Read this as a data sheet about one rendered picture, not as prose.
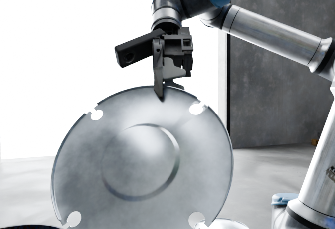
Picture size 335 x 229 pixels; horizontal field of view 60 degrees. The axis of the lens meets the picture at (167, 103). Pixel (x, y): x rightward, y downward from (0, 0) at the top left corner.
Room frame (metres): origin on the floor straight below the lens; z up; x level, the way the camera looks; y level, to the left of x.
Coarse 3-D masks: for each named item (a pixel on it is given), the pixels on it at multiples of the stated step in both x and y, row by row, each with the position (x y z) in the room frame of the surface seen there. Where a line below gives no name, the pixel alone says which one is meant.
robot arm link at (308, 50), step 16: (224, 16) 0.78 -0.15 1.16; (240, 16) 0.77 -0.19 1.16; (256, 16) 0.77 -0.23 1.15; (240, 32) 0.78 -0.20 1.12; (256, 32) 0.76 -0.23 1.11; (272, 32) 0.75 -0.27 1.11; (288, 32) 0.74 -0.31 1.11; (304, 32) 0.75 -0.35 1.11; (272, 48) 0.77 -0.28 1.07; (288, 48) 0.74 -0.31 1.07; (304, 48) 0.73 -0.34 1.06; (320, 48) 0.72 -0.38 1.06; (304, 64) 0.76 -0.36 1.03; (320, 64) 0.72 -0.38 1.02
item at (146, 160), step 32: (128, 96) 0.54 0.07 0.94; (192, 96) 0.51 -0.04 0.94; (96, 128) 0.51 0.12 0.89; (128, 128) 0.49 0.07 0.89; (160, 128) 0.48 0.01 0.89; (192, 128) 0.47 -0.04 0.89; (224, 128) 0.46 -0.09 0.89; (64, 160) 0.48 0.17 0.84; (96, 160) 0.47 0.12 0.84; (128, 160) 0.45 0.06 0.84; (160, 160) 0.44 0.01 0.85; (192, 160) 0.44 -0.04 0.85; (224, 160) 0.43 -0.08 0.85; (64, 192) 0.45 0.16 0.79; (96, 192) 0.44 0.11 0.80; (128, 192) 0.42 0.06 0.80; (160, 192) 0.42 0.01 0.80; (192, 192) 0.41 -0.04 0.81; (224, 192) 0.40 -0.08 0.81; (64, 224) 0.42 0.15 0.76; (96, 224) 0.41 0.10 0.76; (128, 224) 0.40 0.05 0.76; (160, 224) 0.39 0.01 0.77
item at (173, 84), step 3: (168, 81) 0.58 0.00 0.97; (171, 81) 0.58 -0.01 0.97; (165, 84) 0.57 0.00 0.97; (168, 84) 0.57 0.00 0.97; (171, 84) 0.57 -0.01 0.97; (174, 84) 0.57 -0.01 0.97; (177, 84) 0.57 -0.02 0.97; (177, 87) 0.56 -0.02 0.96; (180, 87) 0.57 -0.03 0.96; (183, 87) 0.57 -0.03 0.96
